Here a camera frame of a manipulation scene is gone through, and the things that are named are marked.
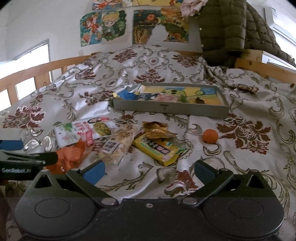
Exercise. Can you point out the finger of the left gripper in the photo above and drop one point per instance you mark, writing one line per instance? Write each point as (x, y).
(11, 145)

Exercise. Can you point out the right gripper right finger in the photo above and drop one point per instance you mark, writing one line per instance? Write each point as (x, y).
(214, 180)

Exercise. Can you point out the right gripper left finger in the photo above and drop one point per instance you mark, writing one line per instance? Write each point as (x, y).
(85, 181)

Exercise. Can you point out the orange snack bag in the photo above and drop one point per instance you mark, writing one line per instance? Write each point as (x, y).
(68, 158)

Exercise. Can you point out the clear mixed nut snack bag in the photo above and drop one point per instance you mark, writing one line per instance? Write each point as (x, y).
(117, 146)

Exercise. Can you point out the small orange tangerine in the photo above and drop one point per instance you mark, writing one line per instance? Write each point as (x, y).
(210, 136)

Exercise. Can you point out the pickled vegetable snack pouch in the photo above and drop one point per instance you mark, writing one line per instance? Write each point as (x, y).
(87, 130)

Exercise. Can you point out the yellow biscuit packet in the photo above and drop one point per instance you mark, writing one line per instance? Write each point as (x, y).
(159, 149)

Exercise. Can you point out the gold foil snack packet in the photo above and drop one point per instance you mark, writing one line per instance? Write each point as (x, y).
(155, 130)

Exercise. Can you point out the blue white snack packet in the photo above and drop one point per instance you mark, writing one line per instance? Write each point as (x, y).
(146, 96)

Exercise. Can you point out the dark dried fruit packet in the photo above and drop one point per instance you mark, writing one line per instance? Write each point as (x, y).
(198, 100)

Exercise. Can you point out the rice cracker snack pack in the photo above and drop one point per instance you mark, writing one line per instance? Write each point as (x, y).
(167, 98)

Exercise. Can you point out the floral patterned bed cover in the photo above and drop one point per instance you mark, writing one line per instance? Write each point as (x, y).
(258, 133)

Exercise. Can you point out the grey tray with painted lining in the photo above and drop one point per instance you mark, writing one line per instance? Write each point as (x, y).
(216, 104)

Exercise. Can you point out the window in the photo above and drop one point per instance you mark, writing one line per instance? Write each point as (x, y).
(22, 75)

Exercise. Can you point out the white cabinet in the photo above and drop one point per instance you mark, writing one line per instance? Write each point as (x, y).
(268, 58)

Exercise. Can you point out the olive quilted jacket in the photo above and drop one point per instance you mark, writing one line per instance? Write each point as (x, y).
(227, 28)

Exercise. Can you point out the anime girl boy poster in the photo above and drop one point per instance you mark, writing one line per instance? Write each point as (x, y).
(106, 28)

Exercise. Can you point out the anime girl top poster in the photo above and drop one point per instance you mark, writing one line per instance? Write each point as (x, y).
(104, 5)

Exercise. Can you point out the white air conditioner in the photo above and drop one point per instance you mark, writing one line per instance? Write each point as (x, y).
(281, 24)

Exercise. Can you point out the orange green torn painting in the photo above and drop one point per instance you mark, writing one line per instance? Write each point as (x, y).
(164, 24)

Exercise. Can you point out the pink floral cloth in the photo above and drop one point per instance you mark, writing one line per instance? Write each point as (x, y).
(191, 7)

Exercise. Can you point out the yellow blue top painting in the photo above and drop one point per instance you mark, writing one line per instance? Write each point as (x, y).
(155, 2)

